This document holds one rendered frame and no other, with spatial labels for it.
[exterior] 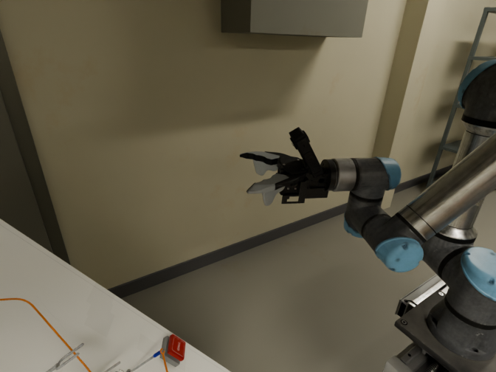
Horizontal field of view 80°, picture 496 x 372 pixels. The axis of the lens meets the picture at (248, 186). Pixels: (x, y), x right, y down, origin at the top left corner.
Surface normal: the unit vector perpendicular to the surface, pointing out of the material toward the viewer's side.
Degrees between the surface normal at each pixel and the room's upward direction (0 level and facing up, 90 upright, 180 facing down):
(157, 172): 90
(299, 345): 0
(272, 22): 90
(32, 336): 50
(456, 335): 72
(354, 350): 0
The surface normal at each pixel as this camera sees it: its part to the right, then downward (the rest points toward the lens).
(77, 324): 0.78, -0.59
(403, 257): 0.12, 0.44
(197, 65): 0.54, 0.39
